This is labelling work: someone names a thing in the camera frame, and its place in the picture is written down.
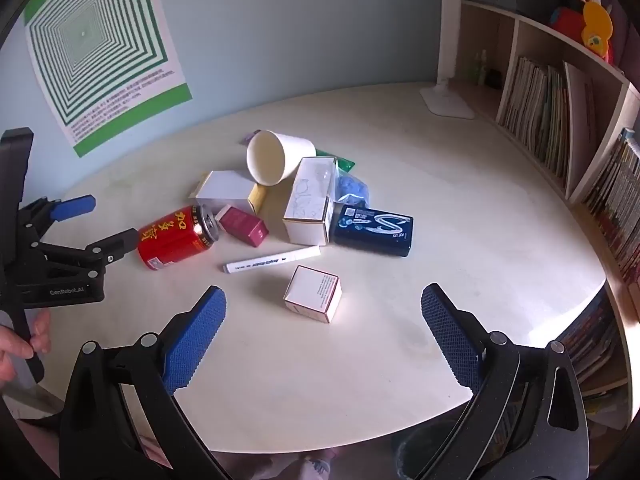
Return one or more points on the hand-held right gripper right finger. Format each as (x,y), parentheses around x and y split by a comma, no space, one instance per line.
(450,342)

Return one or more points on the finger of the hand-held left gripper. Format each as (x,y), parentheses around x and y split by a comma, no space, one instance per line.
(117,242)
(75,207)

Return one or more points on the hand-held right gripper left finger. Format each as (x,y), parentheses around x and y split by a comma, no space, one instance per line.
(197,342)

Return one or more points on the tall white box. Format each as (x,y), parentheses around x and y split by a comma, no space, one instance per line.
(310,195)

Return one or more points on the white paper cup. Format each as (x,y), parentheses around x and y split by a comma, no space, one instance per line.
(295,152)

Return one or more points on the person's left hand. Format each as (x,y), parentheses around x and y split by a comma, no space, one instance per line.
(12,352)

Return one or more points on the red drink can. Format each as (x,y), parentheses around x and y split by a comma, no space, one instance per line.
(170,240)

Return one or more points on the white marker pen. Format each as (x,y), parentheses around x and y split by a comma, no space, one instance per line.
(265,260)

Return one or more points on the small white carton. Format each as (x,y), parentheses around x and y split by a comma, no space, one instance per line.
(225,186)

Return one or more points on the white box with red print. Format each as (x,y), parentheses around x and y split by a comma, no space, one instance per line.
(312,291)

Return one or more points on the small maroon box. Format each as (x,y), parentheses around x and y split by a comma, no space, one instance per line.
(245,225)

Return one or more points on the dark blue gum box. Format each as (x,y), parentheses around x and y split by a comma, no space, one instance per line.
(375,230)

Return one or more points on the stack of colourful flat books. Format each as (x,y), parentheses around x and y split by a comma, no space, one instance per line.
(590,335)

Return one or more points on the purple wrapper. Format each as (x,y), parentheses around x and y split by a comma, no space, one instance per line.
(249,138)

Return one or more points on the blue plastic wrapper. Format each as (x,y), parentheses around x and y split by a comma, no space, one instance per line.
(352,187)

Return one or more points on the green packet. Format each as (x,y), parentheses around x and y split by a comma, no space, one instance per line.
(345,163)

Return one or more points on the row of thin upright books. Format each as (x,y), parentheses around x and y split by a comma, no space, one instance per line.
(535,105)

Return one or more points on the wooden bookshelf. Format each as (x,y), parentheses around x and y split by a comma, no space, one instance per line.
(475,30)

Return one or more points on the white desk lamp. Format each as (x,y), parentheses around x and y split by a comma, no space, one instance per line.
(450,20)

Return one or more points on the red plastic toy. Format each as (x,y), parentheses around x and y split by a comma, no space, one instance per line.
(565,19)

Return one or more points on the yellow plastic toy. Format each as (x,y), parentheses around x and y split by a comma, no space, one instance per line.
(597,25)

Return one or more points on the green striped wall poster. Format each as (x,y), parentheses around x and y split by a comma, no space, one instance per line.
(90,45)

